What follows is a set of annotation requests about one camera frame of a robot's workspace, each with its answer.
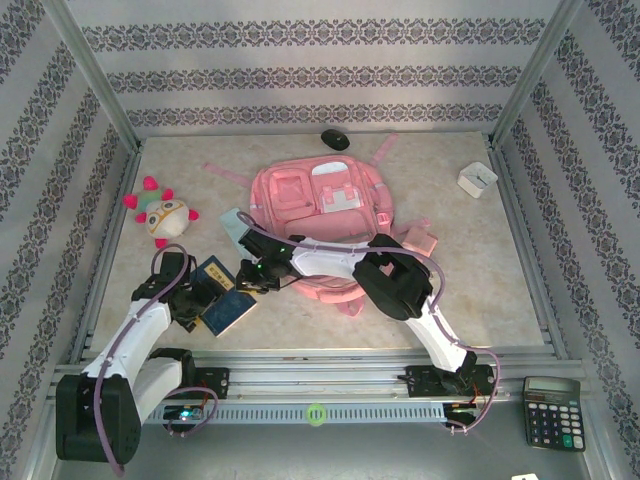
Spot aluminium mounting rail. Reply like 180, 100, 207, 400
47, 349, 586, 404

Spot round plush toy pink spikes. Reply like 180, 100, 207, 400
122, 175, 201, 250

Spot small controller circuit board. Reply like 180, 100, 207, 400
443, 404, 482, 420
163, 405, 206, 424

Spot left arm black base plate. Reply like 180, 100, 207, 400
139, 367, 231, 401

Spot black desk calculator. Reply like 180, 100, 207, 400
522, 376, 586, 453

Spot white square alarm clock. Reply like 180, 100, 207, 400
457, 160, 499, 200

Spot aluminium frame post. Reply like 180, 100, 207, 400
487, 0, 586, 146
42, 0, 146, 151

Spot dark blue book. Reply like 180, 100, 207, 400
189, 254, 259, 339

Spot pink school backpack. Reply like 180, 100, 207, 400
202, 133, 432, 319

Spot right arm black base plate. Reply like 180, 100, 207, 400
405, 364, 499, 400

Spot slotted grey cable tray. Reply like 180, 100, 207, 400
67, 403, 447, 426

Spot small pink box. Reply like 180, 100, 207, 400
402, 224, 440, 258

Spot black computer mouse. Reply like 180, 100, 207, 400
320, 128, 350, 152

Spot aluminium side rail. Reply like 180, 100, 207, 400
487, 144, 571, 359
69, 147, 144, 366

